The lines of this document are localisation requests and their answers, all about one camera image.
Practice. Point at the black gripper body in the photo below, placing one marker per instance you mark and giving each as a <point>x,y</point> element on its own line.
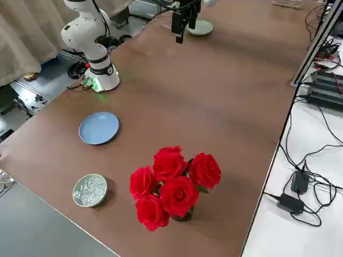
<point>190,3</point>

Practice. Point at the green plate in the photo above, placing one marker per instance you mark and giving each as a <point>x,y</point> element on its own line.
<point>202,29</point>

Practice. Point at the blue plate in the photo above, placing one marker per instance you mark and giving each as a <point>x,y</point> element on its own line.
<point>99,129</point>

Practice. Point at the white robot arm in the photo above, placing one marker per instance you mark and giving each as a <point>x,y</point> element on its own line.
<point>83,29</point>

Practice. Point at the person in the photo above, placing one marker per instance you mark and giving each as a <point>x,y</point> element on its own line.
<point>119,22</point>

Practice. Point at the red artificial rose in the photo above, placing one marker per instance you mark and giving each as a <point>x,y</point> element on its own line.
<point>205,170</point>
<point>170,163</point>
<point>152,212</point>
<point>143,182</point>
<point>178,196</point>

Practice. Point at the grey ribbed electronics box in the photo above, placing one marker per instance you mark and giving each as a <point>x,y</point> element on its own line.
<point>327,88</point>

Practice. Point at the beige curtain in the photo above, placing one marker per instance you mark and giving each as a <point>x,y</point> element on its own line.
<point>21,32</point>

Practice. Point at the dark vase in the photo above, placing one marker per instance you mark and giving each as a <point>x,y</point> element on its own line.
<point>183,216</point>

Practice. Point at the black power adapter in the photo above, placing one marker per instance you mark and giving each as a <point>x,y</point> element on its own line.
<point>299,182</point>
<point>290,203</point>

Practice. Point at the white desk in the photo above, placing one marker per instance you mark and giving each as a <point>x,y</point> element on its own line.
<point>281,241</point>

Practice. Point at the dark grey side table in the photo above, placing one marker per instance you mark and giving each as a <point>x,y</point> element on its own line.
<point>32,227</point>

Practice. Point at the aluminium frame post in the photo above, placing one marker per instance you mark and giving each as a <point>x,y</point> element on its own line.
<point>313,48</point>

